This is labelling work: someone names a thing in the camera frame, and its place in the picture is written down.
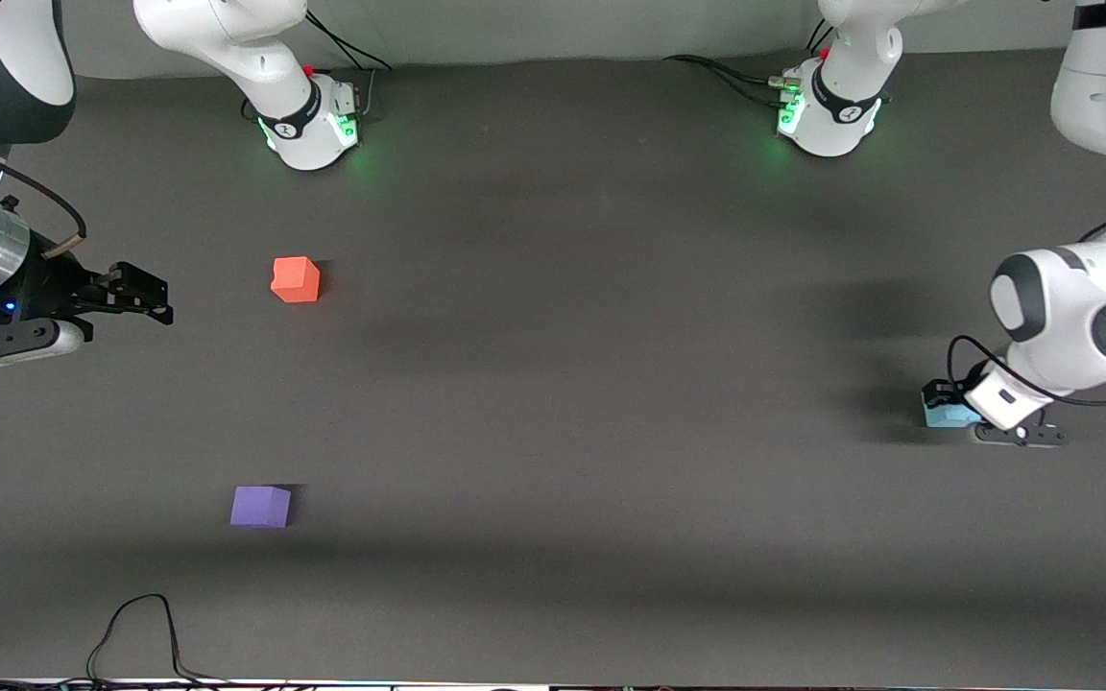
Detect light blue foam block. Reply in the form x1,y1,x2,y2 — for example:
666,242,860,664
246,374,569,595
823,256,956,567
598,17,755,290
923,403,984,431

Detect orange foam block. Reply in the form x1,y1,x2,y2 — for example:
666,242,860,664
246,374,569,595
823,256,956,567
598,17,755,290
271,256,322,304

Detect purple foam block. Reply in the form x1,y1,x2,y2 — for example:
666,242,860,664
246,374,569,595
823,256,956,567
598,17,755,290
229,485,293,530

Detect black right arm wrist cable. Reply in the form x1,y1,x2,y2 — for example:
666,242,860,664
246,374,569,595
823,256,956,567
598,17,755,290
0,142,89,260

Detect black arm wrist cable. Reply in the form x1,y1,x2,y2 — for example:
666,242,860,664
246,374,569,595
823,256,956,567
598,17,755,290
947,334,1106,408
0,142,89,260

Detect black left arm wrist cable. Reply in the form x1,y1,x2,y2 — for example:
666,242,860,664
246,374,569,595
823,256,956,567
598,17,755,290
947,334,1106,408

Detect black cable on table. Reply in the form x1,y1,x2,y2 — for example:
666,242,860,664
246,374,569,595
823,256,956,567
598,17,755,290
0,593,237,688

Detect black right arm base cable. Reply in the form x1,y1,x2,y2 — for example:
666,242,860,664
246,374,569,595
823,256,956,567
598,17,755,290
303,10,393,121

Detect black arm base cable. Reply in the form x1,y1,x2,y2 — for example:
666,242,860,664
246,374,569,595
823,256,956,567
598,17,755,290
303,10,393,121
663,55,799,107

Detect black left arm base cable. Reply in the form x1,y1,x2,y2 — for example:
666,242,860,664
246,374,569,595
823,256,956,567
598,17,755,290
663,55,799,107

